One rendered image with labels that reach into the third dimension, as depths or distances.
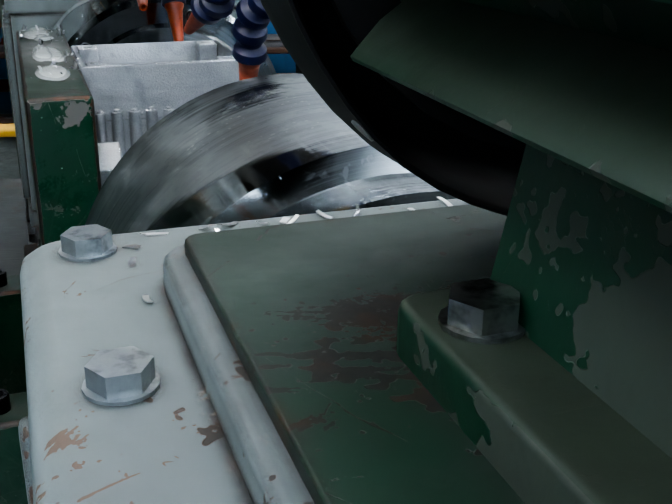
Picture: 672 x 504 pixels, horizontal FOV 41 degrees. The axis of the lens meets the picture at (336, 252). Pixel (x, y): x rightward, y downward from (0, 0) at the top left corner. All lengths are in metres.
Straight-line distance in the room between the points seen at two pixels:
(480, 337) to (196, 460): 0.06
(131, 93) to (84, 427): 0.50
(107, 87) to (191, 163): 0.26
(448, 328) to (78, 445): 0.07
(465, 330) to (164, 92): 0.53
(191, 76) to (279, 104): 0.24
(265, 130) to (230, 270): 0.20
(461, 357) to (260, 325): 0.05
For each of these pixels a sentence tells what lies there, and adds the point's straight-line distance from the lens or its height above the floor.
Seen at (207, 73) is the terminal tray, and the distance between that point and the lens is 0.68.
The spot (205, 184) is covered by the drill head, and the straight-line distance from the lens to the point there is 0.39.
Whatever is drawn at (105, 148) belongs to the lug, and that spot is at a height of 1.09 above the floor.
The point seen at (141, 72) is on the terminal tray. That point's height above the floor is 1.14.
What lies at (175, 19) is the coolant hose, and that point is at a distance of 0.86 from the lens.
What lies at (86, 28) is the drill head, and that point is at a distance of 0.93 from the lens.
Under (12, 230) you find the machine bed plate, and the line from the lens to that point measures 1.39.
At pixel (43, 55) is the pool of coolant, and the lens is 0.71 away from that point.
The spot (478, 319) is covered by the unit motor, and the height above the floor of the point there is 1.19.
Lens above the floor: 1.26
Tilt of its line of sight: 22 degrees down
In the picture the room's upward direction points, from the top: 1 degrees clockwise
